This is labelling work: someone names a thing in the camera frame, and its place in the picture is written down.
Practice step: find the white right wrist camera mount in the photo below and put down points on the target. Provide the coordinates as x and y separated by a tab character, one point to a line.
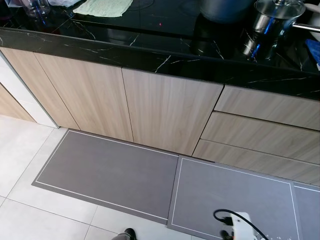
243	227

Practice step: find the wooden cabinet door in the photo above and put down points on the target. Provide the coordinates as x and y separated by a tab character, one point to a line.
85	95
170	110
32	75

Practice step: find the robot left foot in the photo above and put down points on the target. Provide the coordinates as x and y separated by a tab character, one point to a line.
125	235

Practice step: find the wooden drawer front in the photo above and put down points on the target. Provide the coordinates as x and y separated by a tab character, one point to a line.
260	136
270	106
260	162

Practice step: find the steel saucepan with glass lid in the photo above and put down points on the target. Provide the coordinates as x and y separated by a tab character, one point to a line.
272	22

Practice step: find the large grey pot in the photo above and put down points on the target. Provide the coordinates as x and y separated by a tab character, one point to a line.
227	10

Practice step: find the grey floor mat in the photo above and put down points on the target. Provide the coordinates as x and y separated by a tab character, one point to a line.
309	215
230	192

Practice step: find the blue cloth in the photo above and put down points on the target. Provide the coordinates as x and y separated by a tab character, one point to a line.
314	52

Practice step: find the brown-grey floor mat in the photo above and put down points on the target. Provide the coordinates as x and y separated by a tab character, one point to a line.
107	172

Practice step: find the light green towel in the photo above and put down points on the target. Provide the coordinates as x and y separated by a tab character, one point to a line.
102	7

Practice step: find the white cabinet side panel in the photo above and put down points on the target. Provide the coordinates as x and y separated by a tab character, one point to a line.
22	97

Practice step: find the wooden cabinet side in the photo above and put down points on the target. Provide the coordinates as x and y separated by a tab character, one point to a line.
11	107

